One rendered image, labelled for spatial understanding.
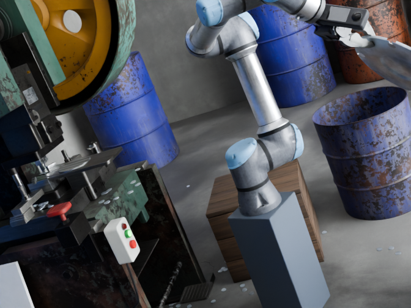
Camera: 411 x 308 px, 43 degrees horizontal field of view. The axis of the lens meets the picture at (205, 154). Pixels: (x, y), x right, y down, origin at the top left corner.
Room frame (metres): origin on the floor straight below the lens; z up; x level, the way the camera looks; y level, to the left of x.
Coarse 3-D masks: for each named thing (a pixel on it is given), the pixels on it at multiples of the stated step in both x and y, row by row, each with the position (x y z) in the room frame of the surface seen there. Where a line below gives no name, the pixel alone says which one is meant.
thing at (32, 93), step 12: (24, 72) 1.91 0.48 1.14; (24, 84) 1.88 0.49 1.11; (36, 84) 1.94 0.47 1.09; (36, 96) 1.90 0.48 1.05; (36, 108) 1.87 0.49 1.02; (36, 120) 1.83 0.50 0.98; (48, 120) 1.86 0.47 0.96; (12, 132) 1.83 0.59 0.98; (24, 132) 1.81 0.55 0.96; (36, 132) 1.82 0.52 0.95; (48, 132) 1.82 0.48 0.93; (60, 132) 1.89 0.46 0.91; (12, 144) 1.84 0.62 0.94; (24, 144) 1.82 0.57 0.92; (36, 144) 1.81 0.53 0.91; (12, 156) 1.85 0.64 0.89
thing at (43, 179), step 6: (66, 162) 1.95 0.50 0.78; (54, 168) 1.93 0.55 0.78; (42, 174) 1.92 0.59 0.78; (48, 174) 1.87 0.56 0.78; (42, 180) 1.82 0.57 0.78; (48, 180) 1.82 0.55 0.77; (54, 180) 1.85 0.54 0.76; (60, 180) 1.87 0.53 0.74; (30, 186) 1.84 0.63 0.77; (36, 186) 1.83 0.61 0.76; (42, 186) 1.83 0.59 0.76; (48, 186) 1.82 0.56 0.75; (54, 186) 1.83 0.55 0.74
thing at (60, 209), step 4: (60, 204) 1.53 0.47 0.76; (64, 204) 1.52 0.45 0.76; (68, 204) 1.51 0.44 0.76; (52, 208) 1.52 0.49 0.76; (56, 208) 1.51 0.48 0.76; (60, 208) 1.49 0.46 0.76; (64, 208) 1.48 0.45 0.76; (68, 208) 1.50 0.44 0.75; (48, 212) 1.50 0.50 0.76; (52, 212) 1.49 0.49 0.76; (56, 212) 1.48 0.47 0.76; (60, 212) 1.48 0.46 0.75; (64, 212) 1.48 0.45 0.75; (48, 216) 1.49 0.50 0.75; (52, 216) 1.49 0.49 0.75; (60, 216) 1.51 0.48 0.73; (64, 216) 1.51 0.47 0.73; (64, 220) 1.51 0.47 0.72
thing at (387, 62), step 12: (372, 36) 1.34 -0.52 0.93; (360, 48) 1.44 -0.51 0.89; (372, 48) 1.39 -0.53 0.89; (384, 48) 1.34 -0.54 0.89; (396, 48) 1.29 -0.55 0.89; (408, 48) 1.26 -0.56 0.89; (372, 60) 1.46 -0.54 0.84; (384, 60) 1.42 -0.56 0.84; (396, 60) 1.37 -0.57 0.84; (408, 60) 1.31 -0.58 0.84; (384, 72) 1.47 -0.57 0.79; (396, 72) 1.43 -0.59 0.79; (408, 72) 1.38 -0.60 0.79; (396, 84) 1.49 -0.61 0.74; (408, 84) 1.43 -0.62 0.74
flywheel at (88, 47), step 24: (48, 0) 2.21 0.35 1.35; (72, 0) 2.18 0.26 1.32; (96, 0) 2.11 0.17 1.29; (48, 24) 2.23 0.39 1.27; (96, 24) 2.16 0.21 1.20; (72, 48) 2.21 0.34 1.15; (96, 48) 2.13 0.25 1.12; (72, 72) 2.22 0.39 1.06; (96, 72) 2.15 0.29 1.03; (72, 96) 2.20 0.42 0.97
